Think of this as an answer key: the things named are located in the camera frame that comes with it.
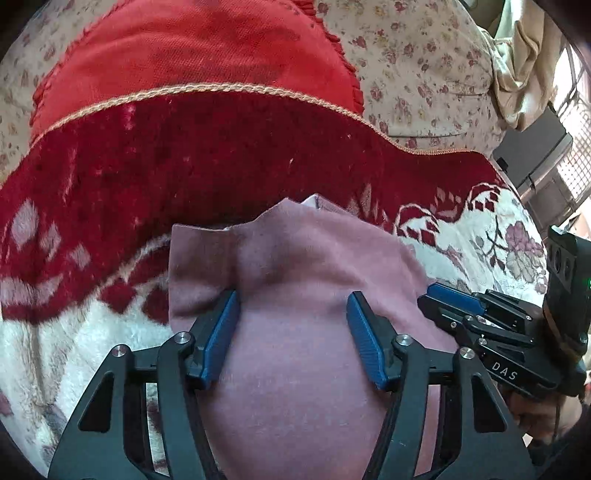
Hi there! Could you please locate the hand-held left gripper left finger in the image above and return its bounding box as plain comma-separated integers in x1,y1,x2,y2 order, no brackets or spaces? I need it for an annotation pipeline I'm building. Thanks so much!
46,290,243,480

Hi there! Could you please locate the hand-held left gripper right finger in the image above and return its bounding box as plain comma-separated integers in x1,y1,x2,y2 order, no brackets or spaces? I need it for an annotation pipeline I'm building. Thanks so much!
346,291,536,480

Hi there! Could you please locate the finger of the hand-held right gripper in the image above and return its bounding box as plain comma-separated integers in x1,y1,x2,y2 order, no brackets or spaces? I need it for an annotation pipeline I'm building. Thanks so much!
417,294,535,348
427,281,531,331

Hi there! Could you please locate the pink long-sleeved shirt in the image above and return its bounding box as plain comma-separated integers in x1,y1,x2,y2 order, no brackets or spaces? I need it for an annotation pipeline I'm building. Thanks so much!
168,194,462,480

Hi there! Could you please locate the person's right hand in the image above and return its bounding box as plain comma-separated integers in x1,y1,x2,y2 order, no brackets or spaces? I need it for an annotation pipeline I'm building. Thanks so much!
509,391,583,446

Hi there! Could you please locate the dark grey box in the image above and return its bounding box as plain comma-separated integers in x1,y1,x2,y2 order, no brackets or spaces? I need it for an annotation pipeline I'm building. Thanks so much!
492,106,583,223

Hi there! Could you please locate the window with metal grille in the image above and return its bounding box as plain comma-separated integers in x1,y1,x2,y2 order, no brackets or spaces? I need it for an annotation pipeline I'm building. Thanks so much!
549,41,591,205

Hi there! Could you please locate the red and white floral blanket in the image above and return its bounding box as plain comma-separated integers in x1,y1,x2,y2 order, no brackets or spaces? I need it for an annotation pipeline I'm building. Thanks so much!
0,83,551,480

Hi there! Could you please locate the floral covered sofa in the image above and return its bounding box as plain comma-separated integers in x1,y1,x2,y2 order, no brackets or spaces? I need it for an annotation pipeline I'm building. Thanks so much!
0,0,509,185

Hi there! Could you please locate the beige curtain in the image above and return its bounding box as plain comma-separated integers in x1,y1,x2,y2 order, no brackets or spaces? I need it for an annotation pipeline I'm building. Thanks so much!
488,0,570,131

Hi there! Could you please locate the red ruffled cushion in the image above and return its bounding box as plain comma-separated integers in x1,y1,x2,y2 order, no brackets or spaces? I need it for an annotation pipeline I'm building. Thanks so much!
30,0,366,139

